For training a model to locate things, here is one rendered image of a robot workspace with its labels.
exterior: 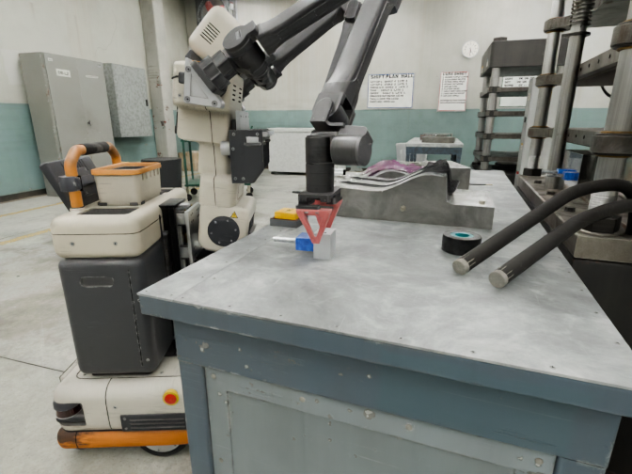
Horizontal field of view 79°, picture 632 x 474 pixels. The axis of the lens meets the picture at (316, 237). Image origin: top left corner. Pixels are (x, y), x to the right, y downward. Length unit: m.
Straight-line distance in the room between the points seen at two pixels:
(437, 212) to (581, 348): 0.60
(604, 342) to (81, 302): 1.25
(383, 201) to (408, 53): 7.48
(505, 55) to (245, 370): 5.39
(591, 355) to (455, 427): 0.19
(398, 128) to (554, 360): 7.98
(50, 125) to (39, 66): 0.76
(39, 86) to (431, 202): 6.18
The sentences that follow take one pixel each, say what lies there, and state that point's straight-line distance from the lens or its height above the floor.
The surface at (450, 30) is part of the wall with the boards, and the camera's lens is 8.54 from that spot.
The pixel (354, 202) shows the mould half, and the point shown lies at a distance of 1.13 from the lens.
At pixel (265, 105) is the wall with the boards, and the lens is 9.18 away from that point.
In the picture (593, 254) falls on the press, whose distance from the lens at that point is 1.24.
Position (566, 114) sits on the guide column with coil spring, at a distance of 1.97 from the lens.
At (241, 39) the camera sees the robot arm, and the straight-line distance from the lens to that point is 1.08.
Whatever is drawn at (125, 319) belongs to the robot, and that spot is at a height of 0.50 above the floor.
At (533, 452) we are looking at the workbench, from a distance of 0.63.
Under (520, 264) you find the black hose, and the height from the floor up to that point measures 0.83.
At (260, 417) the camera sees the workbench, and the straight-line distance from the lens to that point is 0.72.
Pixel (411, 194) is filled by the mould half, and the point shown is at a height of 0.88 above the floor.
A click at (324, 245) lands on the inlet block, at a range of 0.78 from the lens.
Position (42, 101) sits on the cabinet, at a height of 1.34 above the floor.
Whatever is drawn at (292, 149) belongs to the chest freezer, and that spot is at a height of 0.53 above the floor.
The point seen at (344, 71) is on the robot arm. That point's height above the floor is 1.16.
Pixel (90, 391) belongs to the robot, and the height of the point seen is 0.26.
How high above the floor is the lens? 1.07
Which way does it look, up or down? 17 degrees down
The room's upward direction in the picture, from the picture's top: straight up
